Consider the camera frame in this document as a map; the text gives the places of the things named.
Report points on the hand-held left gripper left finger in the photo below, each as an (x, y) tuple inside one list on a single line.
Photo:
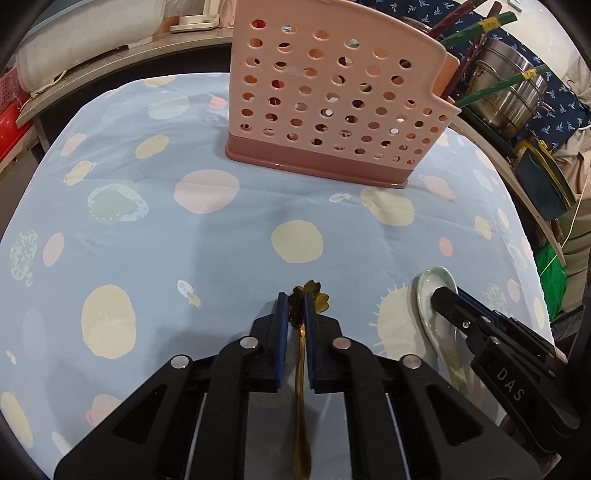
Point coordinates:
[(281, 341)]

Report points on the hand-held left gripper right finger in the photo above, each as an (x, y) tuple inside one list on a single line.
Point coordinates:
[(310, 341)]

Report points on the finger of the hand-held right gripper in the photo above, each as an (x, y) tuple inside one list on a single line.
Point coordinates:
[(482, 308), (461, 318)]

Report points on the white green ceramic spoon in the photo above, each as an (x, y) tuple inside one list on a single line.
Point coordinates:
[(428, 316)]

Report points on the gold metal spoon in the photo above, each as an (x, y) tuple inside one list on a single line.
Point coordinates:
[(300, 429)]

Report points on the green chopstick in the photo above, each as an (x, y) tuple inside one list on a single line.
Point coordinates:
[(503, 84), (471, 33)]

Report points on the pink perforated utensil holder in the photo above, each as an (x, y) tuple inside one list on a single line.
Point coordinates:
[(323, 115)]

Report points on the dark red chopstick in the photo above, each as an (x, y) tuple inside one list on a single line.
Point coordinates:
[(475, 48)]

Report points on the green plastic bag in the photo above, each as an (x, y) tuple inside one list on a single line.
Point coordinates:
[(551, 277)]

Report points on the blue dotted printed blanket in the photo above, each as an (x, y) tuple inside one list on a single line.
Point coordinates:
[(184, 277)]

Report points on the beige hanging clothes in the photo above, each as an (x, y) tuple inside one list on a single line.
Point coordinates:
[(581, 175)]

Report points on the stainless steel steamer pot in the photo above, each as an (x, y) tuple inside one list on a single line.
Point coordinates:
[(508, 106)]

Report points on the blue floral cloth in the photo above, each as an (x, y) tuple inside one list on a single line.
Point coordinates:
[(561, 110)]

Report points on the red plastic basin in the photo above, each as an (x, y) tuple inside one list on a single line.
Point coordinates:
[(11, 131)]

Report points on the grey lidded plastic box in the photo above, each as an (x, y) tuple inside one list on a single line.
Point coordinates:
[(69, 50)]

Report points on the pink plastic basket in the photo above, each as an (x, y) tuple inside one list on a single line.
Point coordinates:
[(9, 85)]

